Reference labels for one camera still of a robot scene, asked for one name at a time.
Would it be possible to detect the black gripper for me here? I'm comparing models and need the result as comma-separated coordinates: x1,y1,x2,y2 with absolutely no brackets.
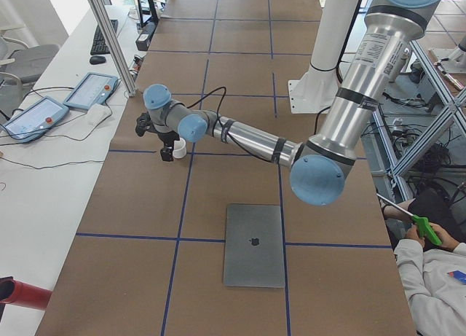
158,131,179,162

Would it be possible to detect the white cup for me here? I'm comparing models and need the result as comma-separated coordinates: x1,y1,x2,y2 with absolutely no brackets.
173,138,187,160

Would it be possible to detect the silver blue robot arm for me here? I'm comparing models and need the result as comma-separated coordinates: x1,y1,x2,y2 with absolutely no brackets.
135,0,440,206

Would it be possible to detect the grey closed laptop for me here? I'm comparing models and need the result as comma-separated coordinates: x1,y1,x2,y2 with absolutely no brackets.
224,203,285,288

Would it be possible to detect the white folded cloth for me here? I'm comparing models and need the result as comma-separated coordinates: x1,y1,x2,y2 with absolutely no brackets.
86,104,111,127

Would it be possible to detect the far blue teach pendant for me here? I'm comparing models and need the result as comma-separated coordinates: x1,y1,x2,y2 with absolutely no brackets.
63,72,119,110

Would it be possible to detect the blue teach pendant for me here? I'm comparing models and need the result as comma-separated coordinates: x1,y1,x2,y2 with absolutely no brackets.
1,96,69,143
63,72,119,110

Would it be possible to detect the black box device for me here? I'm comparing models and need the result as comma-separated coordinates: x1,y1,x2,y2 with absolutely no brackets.
135,22,157,52

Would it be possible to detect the black computer mouse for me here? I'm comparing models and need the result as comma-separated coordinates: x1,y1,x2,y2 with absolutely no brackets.
89,55,106,65

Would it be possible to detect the black keyboard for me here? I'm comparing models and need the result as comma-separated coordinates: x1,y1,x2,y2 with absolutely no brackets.
90,26,110,55

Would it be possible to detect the near blue teach pendant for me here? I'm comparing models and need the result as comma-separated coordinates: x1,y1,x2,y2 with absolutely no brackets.
1,96,69,143

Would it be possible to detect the black monitor stand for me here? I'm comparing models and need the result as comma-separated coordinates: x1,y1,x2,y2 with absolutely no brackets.
136,0,159,28

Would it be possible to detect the grey office chair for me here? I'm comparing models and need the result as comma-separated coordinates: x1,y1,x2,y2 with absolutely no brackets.
1,24,60,97

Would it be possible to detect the red tube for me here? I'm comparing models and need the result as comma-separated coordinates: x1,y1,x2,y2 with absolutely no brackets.
1,277,52,310

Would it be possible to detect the white bottle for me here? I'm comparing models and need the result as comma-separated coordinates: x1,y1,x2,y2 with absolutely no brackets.
389,49,411,83

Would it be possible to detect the person in white shirt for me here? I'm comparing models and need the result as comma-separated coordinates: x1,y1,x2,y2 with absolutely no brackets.
380,189,465,335

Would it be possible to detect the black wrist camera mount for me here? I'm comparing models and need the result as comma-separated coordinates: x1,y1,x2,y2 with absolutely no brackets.
135,112,157,137

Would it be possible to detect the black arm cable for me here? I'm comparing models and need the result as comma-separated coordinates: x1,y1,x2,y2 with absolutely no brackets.
183,86,277,162

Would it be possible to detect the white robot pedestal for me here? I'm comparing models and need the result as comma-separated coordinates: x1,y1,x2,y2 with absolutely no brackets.
288,0,362,114

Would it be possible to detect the aluminium frame post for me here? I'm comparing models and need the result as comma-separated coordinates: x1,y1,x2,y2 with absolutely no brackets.
88,0,137,97

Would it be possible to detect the green handled grabber tool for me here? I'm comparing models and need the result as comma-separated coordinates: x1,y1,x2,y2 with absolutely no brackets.
376,193,442,246

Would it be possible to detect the aluminium frame rack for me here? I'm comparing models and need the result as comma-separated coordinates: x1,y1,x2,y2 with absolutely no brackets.
362,32,465,204

